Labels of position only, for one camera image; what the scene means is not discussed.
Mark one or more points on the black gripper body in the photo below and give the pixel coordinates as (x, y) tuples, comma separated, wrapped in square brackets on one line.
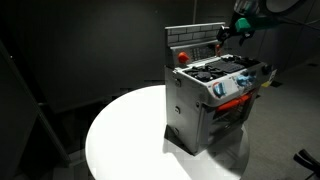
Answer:
[(230, 30)]

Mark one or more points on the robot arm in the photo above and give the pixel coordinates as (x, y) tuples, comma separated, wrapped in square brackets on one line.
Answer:
[(283, 6)]

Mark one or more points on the round orange stove button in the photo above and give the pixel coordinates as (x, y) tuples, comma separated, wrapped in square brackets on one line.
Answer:
[(182, 57)]

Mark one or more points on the plain blue stove knob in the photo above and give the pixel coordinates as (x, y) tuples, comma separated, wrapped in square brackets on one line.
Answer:
[(242, 80)]

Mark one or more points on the yellow object behind stove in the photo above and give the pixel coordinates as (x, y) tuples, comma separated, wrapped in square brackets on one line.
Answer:
[(266, 84)]

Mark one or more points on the grey toy stove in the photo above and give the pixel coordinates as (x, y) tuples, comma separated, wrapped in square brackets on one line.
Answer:
[(186, 110)]

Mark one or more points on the black chair base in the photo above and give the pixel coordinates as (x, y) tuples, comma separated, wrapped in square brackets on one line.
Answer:
[(308, 160)]

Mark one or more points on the teal wrist mount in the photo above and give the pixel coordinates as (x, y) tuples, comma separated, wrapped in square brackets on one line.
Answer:
[(247, 24)]

